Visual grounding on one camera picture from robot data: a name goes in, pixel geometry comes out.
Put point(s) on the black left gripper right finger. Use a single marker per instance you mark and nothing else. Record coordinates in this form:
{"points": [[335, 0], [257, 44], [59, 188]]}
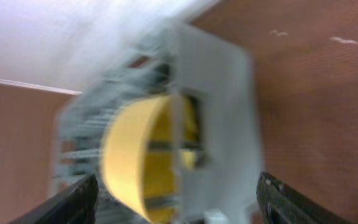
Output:
{"points": [[281, 204]]}

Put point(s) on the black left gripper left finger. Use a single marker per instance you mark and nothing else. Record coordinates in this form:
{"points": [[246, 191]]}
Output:
{"points": [[75, 204]]}

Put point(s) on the yellow bowl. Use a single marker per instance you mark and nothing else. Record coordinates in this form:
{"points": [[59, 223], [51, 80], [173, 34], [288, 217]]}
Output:
{"points": [[136, 158]]}

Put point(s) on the grey dishwasher rack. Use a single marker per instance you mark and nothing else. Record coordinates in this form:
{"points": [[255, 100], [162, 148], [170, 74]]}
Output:
{"points": [[215, 125]]}

